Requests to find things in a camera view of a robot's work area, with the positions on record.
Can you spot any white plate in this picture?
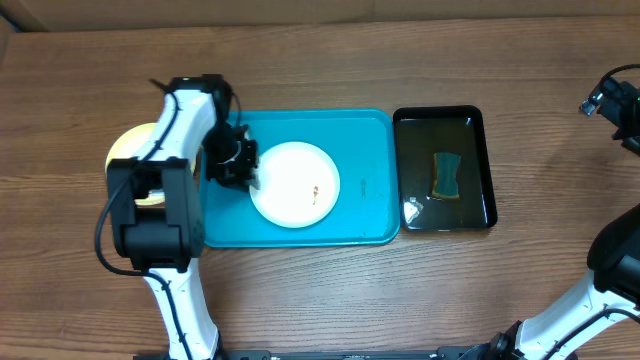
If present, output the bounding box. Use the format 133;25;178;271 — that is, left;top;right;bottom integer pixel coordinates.
249;141;340;229

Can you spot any yellow plate with stain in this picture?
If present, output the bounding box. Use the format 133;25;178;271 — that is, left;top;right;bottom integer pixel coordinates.
104;123;165;206

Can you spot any green yellow sponge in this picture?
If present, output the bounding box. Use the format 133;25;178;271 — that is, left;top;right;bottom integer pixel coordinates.
431;152;461;200

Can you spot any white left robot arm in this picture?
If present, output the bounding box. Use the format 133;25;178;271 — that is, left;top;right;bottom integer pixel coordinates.
94;74;258;359

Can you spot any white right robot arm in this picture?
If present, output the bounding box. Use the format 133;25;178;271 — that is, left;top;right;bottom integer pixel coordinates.
461;64;639;360

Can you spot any blue plastic tray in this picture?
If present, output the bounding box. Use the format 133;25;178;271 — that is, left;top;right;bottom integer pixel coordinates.
199;109;400;248

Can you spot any black water tray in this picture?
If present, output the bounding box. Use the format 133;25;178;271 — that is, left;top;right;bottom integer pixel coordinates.
393;105;498;232

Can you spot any cardboard back panel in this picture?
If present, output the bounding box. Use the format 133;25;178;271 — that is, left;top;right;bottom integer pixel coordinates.
1;0;639;32

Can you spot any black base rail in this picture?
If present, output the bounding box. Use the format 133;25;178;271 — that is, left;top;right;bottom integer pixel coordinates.
213;343;489;360

